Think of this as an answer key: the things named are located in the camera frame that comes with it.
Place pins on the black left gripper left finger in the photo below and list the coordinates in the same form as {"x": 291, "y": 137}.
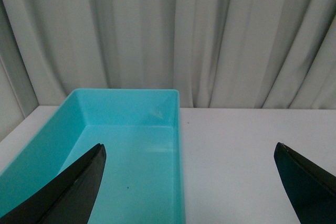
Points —
{"x": 69, "y": 197}

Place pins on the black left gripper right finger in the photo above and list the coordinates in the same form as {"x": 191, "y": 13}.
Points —
{"x": 310, "y": 188}

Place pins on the turquoise plastic bin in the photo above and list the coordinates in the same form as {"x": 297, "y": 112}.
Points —
{"x": 142, "y": 180}

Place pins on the grey-white curtain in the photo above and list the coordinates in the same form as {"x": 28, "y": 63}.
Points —
{"x": 270, "y": 54}

